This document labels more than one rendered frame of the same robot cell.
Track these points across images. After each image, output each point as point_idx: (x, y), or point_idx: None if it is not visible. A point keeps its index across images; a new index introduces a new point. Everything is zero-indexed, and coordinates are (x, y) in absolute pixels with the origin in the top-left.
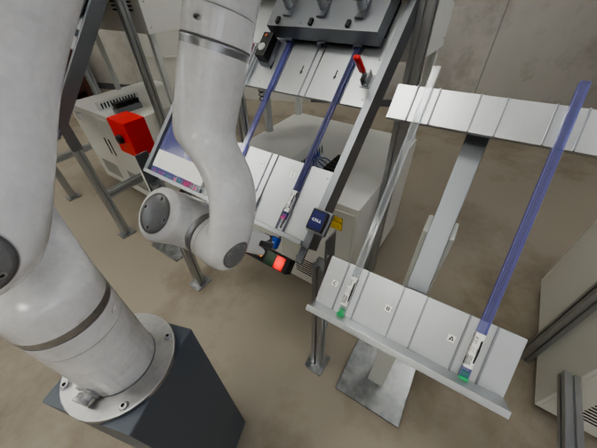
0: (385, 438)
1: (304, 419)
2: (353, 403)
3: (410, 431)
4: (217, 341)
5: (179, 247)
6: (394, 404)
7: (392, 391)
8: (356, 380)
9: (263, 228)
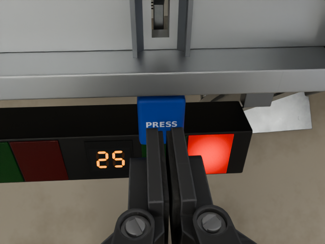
0: (303, 147)
1: (216, 189)
2: (256, 136)
3: (323, 122)
4: (45, 188)
5: None
6: (299, 107)
7: (290, 96)
8: (247, 110)
9: (79, 98)
